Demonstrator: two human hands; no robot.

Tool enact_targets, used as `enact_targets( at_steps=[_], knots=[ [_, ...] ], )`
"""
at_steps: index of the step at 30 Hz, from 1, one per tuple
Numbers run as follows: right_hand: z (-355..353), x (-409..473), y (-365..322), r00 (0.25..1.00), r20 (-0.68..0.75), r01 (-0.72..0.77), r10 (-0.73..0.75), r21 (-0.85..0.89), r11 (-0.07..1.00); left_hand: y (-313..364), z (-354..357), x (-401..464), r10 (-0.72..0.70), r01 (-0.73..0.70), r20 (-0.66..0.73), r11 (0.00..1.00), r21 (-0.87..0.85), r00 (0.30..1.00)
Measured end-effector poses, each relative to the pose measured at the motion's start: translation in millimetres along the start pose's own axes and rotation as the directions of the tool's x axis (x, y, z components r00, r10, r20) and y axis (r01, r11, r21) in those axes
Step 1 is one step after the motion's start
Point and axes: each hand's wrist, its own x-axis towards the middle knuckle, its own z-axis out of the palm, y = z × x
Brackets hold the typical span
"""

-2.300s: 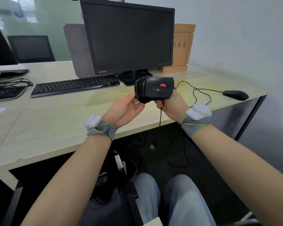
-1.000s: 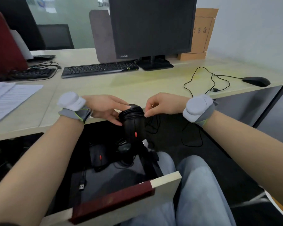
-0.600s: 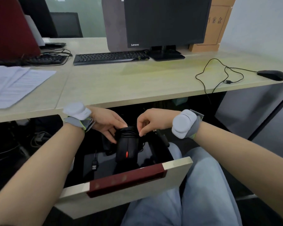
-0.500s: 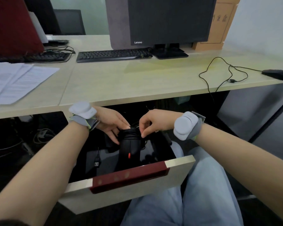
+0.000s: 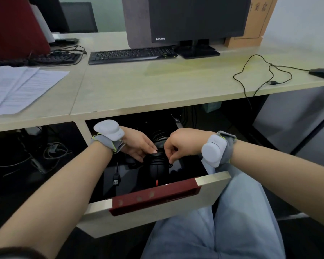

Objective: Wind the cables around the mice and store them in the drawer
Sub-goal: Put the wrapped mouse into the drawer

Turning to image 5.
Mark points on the person's left hand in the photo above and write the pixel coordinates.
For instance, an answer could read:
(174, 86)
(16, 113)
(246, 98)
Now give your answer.
(137, 144)

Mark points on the person's right hand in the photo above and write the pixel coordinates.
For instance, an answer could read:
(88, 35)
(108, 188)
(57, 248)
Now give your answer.
(189, 142)

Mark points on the person's right forearm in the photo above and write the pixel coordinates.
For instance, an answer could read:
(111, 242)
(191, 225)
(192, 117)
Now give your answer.
(280, 175)

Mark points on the person's left forearm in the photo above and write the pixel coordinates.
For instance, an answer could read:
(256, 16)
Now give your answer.
(56, 199)

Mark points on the person's right leg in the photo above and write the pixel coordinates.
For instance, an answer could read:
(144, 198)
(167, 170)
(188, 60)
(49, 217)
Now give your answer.
(245, 213)

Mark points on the person's leg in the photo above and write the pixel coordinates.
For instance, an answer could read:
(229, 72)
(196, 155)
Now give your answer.
(245, 213)
(178, 237)

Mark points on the person's left leg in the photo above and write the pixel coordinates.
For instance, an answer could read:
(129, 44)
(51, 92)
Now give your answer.
(178, 237)

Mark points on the person's left sleeve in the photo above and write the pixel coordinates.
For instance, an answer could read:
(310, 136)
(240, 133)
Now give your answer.
(16, 254)

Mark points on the teal box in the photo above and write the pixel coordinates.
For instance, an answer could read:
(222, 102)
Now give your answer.
(212, 106)

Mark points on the pale wooden table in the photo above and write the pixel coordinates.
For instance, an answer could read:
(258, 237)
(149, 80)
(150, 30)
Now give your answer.
(151, 91)
(62, 105)

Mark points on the grey table side panel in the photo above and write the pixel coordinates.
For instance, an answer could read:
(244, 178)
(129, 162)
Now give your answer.
(291, 118)

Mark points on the white printed paper sheet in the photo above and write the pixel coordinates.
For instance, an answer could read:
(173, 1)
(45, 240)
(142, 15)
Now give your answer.
(35, 91)
(31, 71)
(2, 83)

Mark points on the grey felt divider panel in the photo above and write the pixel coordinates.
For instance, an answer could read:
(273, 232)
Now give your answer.
(136, 24)

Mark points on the black computer monitor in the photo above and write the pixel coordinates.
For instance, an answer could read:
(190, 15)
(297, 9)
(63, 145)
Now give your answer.
(48, 13)
(199, 18)

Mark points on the thin black keyboard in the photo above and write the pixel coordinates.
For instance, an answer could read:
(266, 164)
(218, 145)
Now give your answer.
(66, 40)

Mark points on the brown cardboard file box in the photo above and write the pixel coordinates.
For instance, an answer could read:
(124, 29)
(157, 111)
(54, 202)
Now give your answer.
(256, 24)

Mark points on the black office chair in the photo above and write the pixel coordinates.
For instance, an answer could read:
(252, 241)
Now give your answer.
(79, 18)

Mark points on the white desk stand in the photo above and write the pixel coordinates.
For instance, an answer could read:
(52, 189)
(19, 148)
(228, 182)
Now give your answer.
(44, 29)

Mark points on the black metal table frame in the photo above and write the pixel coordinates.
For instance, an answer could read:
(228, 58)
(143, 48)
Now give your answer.
(313, 134)

